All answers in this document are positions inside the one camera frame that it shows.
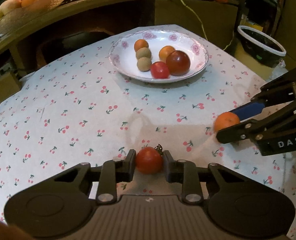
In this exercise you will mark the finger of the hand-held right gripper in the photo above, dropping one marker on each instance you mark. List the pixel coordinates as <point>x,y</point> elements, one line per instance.
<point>237,133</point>
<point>250,110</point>

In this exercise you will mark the large red tomato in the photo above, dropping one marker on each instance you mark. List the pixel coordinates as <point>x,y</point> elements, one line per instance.
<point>160,70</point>

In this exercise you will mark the dark red plum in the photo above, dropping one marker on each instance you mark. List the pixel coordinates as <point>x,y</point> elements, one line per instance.
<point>177,63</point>

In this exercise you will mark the dark storage shelf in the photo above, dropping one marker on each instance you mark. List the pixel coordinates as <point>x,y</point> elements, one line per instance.
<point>279,5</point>

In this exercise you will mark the small orange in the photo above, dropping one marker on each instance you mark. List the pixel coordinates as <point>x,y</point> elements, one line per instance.
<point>226,121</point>
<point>141,45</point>
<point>166,52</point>

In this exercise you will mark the yellow apple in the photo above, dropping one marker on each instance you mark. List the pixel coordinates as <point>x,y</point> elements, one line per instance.
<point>6,9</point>

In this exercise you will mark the black bin with white rim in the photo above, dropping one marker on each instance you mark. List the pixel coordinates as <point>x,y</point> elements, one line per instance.
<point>242,30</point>

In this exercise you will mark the white floral plate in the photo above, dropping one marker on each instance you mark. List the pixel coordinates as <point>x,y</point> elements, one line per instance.
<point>130,68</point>

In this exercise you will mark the black trash bag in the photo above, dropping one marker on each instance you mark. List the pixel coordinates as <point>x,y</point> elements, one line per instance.
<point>260,47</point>

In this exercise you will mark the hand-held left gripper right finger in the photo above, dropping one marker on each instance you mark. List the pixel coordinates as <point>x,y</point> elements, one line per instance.
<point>169,167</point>

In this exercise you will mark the tan longan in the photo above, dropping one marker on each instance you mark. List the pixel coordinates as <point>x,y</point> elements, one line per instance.
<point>143,54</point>
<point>144,64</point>

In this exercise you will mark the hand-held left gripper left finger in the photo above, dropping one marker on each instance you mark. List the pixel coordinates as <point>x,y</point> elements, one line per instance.
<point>129,165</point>

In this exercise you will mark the small stemmed red tomato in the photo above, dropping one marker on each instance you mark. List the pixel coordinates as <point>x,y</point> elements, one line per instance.
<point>149,163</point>

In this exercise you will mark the cherry print tablecloth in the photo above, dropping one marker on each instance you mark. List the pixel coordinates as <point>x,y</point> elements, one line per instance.
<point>75,120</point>

